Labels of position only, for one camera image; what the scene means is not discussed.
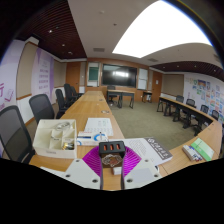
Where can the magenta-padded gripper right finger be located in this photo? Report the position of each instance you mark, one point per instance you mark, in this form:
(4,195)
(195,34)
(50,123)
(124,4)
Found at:
(140,173)

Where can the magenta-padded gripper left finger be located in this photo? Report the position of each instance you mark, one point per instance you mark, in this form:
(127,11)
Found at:
(83,171)

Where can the black charger block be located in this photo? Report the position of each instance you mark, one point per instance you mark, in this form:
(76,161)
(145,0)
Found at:
(111,151)

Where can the white book with dark spine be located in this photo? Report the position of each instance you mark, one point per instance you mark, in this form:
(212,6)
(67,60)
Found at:
(146,150)

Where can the flat white and blue box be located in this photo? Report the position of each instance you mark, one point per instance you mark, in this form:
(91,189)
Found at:
(88,138)

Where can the white open compartment box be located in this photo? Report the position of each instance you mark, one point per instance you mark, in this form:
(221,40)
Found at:
(55,151)

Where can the white printed paper sheet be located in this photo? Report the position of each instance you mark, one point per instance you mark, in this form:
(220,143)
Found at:
(99,126)

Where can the white marker pack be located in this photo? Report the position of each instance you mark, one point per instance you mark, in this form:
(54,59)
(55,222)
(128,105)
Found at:
(190,152)

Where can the green booklet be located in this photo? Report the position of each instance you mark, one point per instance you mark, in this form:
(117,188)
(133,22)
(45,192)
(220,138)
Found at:
(202,149)

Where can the black mesh office chair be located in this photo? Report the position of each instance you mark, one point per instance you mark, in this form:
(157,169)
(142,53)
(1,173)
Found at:
(13,133)
(41,106)

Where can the long wooden side table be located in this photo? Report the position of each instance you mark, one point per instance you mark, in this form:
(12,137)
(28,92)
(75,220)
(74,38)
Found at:
(180,106)

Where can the group of black office chairs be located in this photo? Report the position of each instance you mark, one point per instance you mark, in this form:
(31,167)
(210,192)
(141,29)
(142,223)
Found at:
(68,95)

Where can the small wooden side desk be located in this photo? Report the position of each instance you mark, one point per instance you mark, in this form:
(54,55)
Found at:
(147,92)

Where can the wooden desk with dark legs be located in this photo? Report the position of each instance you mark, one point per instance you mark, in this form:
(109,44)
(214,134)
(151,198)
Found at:
(120,92)

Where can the row of black side chairs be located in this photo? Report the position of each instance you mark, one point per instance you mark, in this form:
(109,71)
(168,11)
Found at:
(190,102)

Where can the whiteboard with green panel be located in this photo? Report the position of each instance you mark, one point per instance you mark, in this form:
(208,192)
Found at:
(93,74)

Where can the large bright ceiling light panel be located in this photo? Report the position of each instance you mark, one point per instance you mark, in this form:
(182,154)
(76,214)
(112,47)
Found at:
(163,30)

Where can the plain white wall board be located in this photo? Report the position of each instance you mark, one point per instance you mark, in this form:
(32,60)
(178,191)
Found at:
(143,78)

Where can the large black wall screen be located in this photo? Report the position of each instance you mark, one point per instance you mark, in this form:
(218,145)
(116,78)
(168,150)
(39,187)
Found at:
(119,75)

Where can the colourful wall poster display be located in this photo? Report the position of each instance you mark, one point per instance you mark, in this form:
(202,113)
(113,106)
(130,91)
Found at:
(206,91)

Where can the narrow purple wall banner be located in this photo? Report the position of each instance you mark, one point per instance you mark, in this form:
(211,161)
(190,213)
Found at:
(42,71)

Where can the wide purple white wall banner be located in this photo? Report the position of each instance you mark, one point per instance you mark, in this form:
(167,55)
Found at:
(8,76)

